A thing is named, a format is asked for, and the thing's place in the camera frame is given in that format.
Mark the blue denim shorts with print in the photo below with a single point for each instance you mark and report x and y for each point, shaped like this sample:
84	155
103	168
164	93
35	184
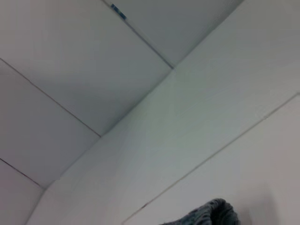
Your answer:
211	214

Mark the blue tape strip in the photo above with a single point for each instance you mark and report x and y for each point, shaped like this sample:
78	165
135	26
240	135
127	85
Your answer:
118	11

